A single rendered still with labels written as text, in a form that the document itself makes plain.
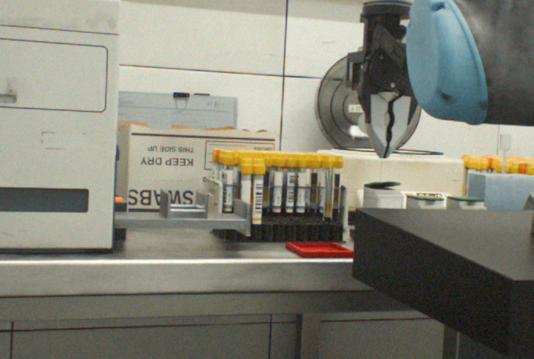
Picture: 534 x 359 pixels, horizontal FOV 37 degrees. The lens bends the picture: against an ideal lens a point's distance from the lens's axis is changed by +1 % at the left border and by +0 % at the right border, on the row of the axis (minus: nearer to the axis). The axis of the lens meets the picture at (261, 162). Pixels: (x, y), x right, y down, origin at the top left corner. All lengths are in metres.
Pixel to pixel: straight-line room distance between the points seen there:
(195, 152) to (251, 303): 0.35
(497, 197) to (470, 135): 0.61
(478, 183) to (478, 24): 0.57
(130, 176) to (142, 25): 0.44
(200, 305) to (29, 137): 0.28
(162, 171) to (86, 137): 0.33
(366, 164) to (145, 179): 0.37
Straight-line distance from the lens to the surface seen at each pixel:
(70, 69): 0.93
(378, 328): 1.80
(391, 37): 1.08
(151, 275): 0.92
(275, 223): 1.08
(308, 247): 1.04
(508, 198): 1.26
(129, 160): 1.23
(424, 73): 0.72
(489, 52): 0.69
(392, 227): 0.78
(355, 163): 1.34
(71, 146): 0.93
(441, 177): 1.38
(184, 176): 1.25
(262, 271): 0.94
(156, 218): 0.97
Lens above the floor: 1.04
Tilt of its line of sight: 3 degrees down
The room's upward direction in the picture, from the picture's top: 3 degrees clockwise
